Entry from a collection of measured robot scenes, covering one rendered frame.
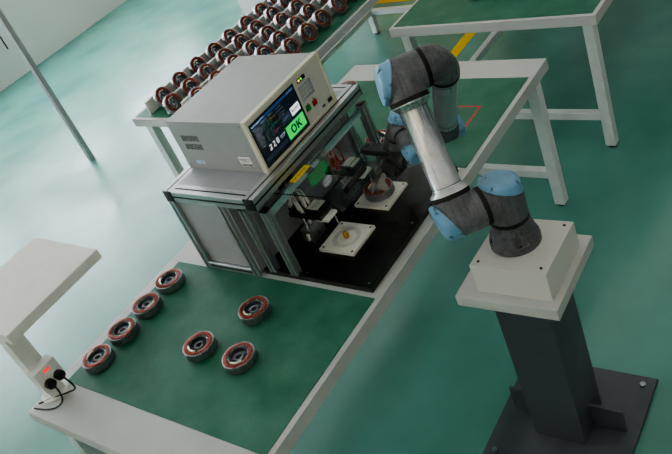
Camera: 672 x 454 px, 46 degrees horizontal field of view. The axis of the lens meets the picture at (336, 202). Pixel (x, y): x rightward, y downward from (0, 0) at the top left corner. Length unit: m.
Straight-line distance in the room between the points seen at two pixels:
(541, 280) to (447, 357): 1.11
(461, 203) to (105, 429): 1.31
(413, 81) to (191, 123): 0.86
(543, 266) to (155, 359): 1.31
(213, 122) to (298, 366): 0.84
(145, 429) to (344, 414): 1.00
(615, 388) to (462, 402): 0.56
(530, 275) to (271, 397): 0.82
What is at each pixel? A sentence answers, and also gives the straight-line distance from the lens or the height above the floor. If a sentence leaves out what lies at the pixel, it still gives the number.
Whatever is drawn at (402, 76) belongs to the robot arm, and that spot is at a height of 1.41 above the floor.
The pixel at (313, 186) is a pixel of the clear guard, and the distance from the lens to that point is 2.55.
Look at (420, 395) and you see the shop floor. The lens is 3.21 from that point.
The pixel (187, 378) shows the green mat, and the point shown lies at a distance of 2.62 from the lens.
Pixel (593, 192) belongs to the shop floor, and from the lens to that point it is 3.89.
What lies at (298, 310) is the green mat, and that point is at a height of 0.75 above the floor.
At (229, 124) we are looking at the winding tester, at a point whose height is 1.31.
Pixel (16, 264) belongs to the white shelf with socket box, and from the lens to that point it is 2.74.
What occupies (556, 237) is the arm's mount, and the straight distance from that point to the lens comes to 2.36.
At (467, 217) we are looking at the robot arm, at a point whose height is 1.04.
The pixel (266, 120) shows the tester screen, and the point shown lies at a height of 1.27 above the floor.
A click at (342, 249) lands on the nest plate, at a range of 2.71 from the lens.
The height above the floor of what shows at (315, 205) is 0.92.
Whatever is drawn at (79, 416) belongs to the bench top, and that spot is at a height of 0.75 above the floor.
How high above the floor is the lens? 2.36
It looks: 32 degrees down
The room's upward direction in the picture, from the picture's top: 24 degrees counter-clockwise
